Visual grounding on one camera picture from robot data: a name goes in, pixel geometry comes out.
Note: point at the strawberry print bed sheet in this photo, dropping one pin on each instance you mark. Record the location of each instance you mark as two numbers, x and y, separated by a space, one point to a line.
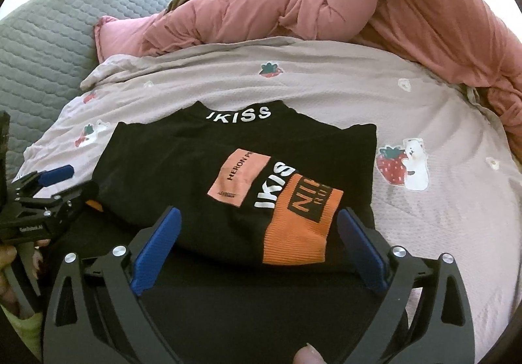
408 111

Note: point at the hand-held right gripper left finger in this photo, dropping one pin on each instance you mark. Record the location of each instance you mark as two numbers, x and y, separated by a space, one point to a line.
157 249

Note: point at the person's left hand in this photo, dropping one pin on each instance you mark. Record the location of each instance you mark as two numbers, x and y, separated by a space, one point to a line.
7 266

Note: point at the person's right hand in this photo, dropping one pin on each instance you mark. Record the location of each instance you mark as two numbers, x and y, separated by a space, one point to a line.
310 356

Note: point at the black sweater with orange cuffs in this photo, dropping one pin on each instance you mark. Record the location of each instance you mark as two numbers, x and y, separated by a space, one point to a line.
171 160

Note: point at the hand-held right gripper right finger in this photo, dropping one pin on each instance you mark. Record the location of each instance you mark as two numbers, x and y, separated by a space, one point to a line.
363 249

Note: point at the grey quilted headboard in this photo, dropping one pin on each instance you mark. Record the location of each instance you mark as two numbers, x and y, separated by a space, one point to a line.
49 41

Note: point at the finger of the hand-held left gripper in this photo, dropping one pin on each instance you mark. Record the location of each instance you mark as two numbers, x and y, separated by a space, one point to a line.
81 194
57 175

